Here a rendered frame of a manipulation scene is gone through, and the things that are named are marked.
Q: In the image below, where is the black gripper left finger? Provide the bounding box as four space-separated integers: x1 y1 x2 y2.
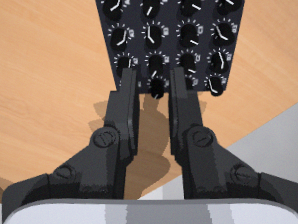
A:
2 67 140 224

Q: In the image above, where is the black knob box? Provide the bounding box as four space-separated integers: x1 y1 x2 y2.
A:
95 0 245 99

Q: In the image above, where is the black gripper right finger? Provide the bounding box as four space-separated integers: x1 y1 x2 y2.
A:
168 67 298 213

